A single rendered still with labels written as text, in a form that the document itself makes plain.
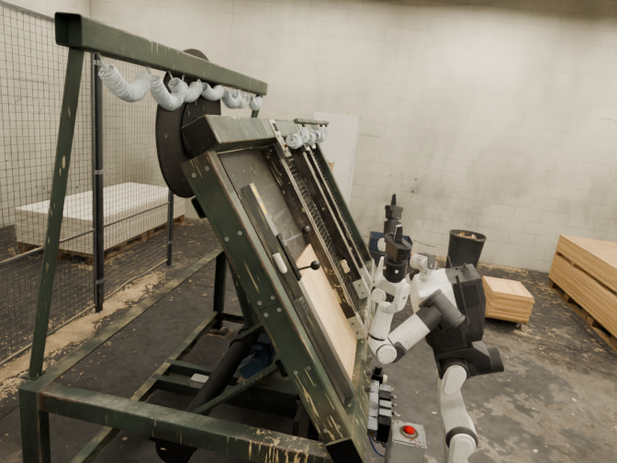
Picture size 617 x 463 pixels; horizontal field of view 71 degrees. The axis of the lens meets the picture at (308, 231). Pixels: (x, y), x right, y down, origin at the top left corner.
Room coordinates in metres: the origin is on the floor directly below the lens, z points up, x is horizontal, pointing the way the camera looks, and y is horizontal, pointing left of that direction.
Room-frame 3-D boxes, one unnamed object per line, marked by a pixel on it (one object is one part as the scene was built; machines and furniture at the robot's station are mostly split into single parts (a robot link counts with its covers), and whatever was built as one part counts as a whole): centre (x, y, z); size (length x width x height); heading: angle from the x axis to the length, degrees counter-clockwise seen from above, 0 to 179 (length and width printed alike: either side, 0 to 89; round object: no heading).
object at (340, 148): (6.03, -0.22, 1.03); 0.61 x 0.58 x 2.05; 173
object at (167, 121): (2.44, 0.68, 1.85); 0.80 x 0.06 x 0.80; 172
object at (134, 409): (2.48, 0.25, 0.41); 2.20 x 1.38 x 0.83; 172
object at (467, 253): (5.96, -2.24, 0.33); 0.52 x 0.51 x 0.65; 173
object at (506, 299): (4.65, -2.26, 0.20); 0.61 x 0.53 x 0.40; 173
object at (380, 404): (1.77, -0.44, 0.69); 0.50 x 0.14 x 0.24; 172
